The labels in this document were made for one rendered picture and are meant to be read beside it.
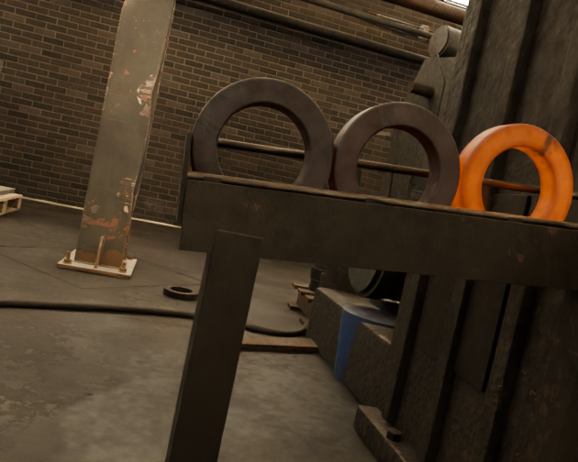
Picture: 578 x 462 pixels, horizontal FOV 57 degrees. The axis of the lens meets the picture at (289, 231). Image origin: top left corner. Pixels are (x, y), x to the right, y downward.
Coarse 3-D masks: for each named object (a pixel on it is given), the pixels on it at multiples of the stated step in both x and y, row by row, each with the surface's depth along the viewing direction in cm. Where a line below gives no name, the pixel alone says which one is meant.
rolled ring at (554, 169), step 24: (480, 144) 74; (504, 144) 74; (528, 144) 75; (552, 144) 76; (480, 168) 74; (552, 168) 77; (456, 192) 75; (480, 192) 74; (552, 192) 78; (552, 216) 78
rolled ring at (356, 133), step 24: (360, 120) 70; (384, 120) 70; (408, 120) 71; (432, 120) 72; (336, 144) 71; (360, 144) 70; (432, 144) 72; (336, 168) 70; (432, 168) 75; (456, 168) 74; (360, 192) 71; (432, 192) 74
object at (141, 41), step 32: (128, 0) 297; (160, 0) 299; (128, 32) 297; (160, 32) 301; (128, 64) 299; (160, 64) 302; (128, 96) 301; (128, 128) 302; (96, 160) 301; (128, 160) 304; (96, 192) 302; (128, 192) 304; (96, 224) 304; (128, 224) 307; (96, 256) 306; (128, 256) 347
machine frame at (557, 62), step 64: (512, 0) 131; (576, 0) 108; (512, 64) 120; (576, 64) 100; (448, 128) 144; (576, 128) 101; (512, 192) 116; (448, 320) 126; (512, 320) 104; (384, 384) 157; (448, 384) 124; (512, 384) 104; (384, 448) 137; (448, 448) 121; (512, 448) 102
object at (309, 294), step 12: (312, 276) 303; (324, 276) 279; (336, 276) 258; (348, 276) 251; (300, 288) 303; (312, 288) 301; (336, 288) 258; (348, 288) 252; (300, 300) 312; (312, 300) 276
